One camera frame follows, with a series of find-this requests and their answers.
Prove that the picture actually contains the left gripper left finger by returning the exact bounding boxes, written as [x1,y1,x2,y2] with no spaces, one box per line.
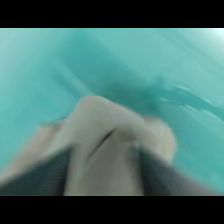
[0,147,73,197]

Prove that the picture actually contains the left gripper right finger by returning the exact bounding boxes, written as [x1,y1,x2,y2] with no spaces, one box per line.
[133,148,215,197]

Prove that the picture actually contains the grey-brown T-shirt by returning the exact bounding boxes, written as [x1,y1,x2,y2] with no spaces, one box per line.
[0,95,178,197]

